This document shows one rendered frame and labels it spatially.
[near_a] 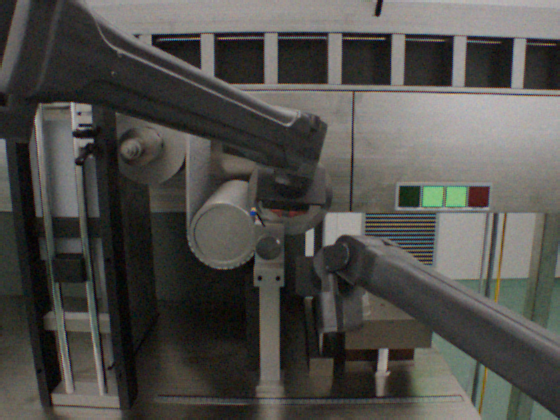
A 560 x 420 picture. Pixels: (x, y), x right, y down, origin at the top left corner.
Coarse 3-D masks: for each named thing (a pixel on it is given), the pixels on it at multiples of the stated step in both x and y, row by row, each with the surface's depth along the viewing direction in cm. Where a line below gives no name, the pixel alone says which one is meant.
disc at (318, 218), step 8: (256, 168) 78; (256, 176) 78; (328, 176) 78; (248, 184) 79; (256, 184) 79; (328, 184) 79; (248, 192) 79; (328, 192) 79; (248, 200) 79; (328, 200) 79; (256, 208) 80; (320, 208) 79; (328, 208) 79; (256, 216) 80; (264, 216) 80; (320, 216) 80; (304, 224) 80; (312, 224) 80; (288, 232) 80; (296, 232) 80
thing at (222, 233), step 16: (224, 192) 89; (240, 192) 91; (208, 208) 79; (224, 208) 80; (240, 208) 79; (192, 224) 80; (208, 224) 81; (224, 224) 80; (240, 224) 81; (192, 240) 81; (208, 240) 81; (224, 240) 81; (240, 240) 81; (208, 256) 82; (224, 256) 82; (240, 256) 82
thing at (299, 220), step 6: (258, 204) 79; (264, 210) 79; (312, 210) 79; (318, 210) 79; (270, 216) 79; (276, 216) 79; (282, 216) 79; (300, 216) 79; (306, 216) 79; (312, 216) 79; (288, 222) 79; (294, 222) 79; (300, 222) 79; (306, 222) 79
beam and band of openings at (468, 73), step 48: (240, 0) 104; (288, 0) 104; (336, 0) 103; (192, 48) 113; (240, 48) 113; (288, 48) 113; (336, 48) 106; (384, 48) 112; (432, 48) 112; (480, 48) 112; (528, 48) 112
